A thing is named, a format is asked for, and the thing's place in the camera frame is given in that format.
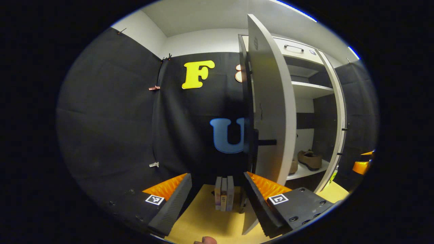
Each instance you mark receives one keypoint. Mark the white cabinet drawer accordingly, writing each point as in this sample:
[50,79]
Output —
[301,56]

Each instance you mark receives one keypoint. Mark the white grey shoe cabinet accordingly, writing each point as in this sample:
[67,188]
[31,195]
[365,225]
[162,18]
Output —
[322,118]

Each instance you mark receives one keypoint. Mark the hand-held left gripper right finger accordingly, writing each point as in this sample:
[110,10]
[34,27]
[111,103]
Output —
[261,206]

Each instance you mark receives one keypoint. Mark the white cabinet shelf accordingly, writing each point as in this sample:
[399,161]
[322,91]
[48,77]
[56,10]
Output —
[310,88]
[305,173]

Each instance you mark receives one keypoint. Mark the white cloth clip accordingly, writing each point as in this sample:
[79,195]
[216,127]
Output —
[154,164]

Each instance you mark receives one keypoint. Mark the copper cloth clip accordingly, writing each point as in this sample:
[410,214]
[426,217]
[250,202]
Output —
[154,88]

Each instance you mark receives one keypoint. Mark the tan book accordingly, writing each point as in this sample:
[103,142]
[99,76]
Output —
[224,196]

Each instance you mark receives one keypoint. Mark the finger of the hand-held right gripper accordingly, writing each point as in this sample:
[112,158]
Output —
[361,167]
[368,153]

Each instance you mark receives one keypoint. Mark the clear plastic water bottle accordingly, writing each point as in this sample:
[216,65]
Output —
[334,174]

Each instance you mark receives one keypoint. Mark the white cabinet door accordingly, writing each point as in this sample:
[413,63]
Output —
[271,101]
[339,101]

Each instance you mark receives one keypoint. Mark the brown fuzzy shoe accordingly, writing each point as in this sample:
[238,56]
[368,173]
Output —
[293,166]
[310,160]

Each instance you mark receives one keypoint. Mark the black backdrop cloth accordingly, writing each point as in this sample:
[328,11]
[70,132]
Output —
[112,118]
[359,112]

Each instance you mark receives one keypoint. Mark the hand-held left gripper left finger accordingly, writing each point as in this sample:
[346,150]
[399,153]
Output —
[174,203]

